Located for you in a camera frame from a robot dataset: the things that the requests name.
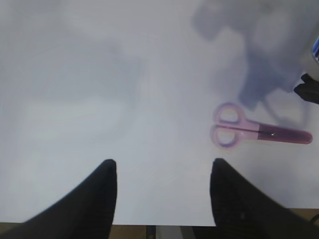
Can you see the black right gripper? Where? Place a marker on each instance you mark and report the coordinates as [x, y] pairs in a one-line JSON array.
[[308, 90]]

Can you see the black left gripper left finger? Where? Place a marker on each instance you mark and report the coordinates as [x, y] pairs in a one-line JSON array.
[[87, 212]]

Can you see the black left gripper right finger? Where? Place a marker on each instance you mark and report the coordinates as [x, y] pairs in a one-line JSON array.
[[241, 211]]

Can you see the pink capped scissors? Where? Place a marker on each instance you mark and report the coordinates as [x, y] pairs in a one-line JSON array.
[[245, 129]]

